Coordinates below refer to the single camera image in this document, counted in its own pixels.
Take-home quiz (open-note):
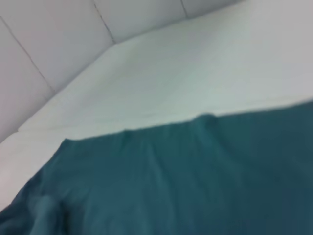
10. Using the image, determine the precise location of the teal t-shirt with FREE print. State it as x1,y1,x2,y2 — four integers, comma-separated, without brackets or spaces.
0,99,313,235

